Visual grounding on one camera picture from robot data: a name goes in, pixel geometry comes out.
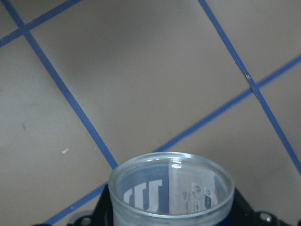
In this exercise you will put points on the clear tennis ball can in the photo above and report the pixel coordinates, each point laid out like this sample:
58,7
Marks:
171,189

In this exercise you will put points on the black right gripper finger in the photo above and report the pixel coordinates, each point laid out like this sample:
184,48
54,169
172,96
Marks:
242,214

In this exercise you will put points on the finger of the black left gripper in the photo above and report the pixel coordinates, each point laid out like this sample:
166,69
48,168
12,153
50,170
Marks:
102,215

